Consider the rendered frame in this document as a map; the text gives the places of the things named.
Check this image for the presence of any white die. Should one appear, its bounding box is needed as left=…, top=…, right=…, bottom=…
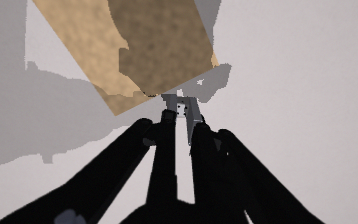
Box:
left=177, top=99, right=189, bottom=117

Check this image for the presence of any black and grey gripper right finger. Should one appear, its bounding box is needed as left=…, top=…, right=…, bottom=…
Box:
left=186, top=97, right=325, bottom=224

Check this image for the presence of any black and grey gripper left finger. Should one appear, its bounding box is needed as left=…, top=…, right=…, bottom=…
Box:
left=0, top=94, right=178, bottom=224

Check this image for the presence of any tan mat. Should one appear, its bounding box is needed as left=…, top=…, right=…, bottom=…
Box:
left=32, top=0, right=219, bottom=116

